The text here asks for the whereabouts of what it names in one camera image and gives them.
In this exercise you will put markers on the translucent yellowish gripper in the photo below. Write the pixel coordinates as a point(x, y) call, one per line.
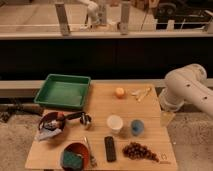
point(166, 118)

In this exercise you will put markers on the small orange apple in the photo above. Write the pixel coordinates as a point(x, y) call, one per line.
point(120, 92)

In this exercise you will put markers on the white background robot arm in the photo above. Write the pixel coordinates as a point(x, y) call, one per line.
point(92, 11)

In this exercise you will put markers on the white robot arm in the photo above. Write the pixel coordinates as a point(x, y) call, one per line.
point(185, 84)

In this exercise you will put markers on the blue cup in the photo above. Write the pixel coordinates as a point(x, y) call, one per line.
point(137, 127)

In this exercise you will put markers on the white paper cup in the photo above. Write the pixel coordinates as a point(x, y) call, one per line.
point(115, 123)

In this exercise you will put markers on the bunch of dark grapes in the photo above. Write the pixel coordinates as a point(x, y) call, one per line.
point(135, 151)

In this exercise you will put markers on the black remote control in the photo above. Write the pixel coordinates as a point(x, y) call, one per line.
point(110, 149)

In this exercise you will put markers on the green plastic tray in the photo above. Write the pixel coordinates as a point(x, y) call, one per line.
point(63, 91)

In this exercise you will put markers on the green sponge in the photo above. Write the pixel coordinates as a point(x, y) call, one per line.
point(72, 161)

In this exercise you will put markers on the dark red bowl with items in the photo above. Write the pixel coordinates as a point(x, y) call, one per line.
point(52, 121)

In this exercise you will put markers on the white cloth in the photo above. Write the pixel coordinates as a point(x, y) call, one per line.
point(46, 134)

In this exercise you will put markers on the black handled metal scoop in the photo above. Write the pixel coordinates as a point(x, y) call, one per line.
point(84, 119)

